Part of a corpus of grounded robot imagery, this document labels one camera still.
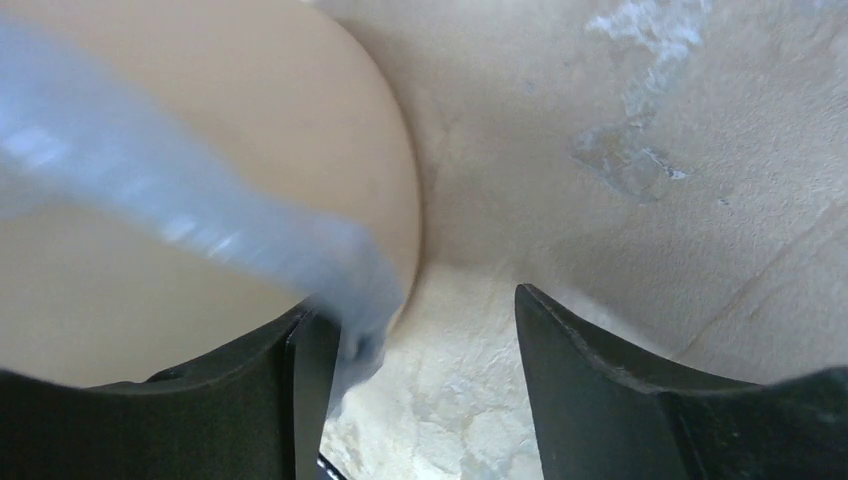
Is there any blue plastic trash bag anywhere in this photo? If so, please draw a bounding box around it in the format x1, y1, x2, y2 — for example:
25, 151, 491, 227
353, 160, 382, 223
1, 15, 405, 412

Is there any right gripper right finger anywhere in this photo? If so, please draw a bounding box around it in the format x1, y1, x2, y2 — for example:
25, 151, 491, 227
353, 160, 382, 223
514, 284, 847, 480

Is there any beige paper trash bin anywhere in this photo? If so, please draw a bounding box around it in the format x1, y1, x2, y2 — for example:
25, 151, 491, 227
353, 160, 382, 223
1, 1, 421, 388

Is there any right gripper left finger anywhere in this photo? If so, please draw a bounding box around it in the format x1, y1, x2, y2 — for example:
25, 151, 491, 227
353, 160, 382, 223
1, 306, 339, 479

